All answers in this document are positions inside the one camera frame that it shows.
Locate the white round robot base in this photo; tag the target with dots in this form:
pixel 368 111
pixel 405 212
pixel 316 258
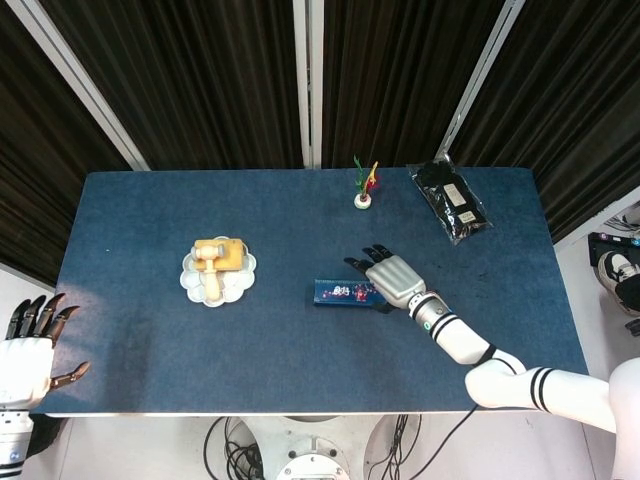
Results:
pixel 312 450

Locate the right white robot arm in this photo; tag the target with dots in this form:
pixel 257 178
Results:
pixel 510 385

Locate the white flower-shaped plate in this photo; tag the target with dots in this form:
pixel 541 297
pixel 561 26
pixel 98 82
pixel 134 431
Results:
pixel 235 287

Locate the colourful feather shuttlecock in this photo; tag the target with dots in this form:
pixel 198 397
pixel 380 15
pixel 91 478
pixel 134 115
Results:
pixel 363 201

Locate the white partition post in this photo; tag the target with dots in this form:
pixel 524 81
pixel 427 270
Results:
pixel 85 90
pixel 309 75
pixel 475 80

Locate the blue felt table cloth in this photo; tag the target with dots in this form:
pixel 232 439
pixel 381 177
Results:
pixel 250 360

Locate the blue pencil case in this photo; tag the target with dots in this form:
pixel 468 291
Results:
pixel 340 292

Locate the cream wooden mallet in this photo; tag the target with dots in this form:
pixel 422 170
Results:
pixel 212 280

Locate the white black sneaker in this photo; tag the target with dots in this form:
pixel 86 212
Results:
pixel 615 270

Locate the yellow sponge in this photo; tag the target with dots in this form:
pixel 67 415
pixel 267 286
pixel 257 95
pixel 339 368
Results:
pixel 234 255

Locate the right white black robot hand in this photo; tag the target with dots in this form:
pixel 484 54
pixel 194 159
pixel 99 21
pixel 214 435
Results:
pixel 395 277

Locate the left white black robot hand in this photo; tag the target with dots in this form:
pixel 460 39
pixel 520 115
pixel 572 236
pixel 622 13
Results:
pixel 22 370

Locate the black item in plastic bag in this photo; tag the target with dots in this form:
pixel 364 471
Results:
pixel 450 200

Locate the dark pleated curtain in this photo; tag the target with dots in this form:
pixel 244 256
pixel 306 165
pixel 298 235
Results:
pixel 40 150
pixel 390 75
pixel 200 75
pixel 575 100

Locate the black device with lights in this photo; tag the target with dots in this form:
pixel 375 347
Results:
pixel 607 242

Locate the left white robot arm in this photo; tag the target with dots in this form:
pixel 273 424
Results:
pixel 12 445

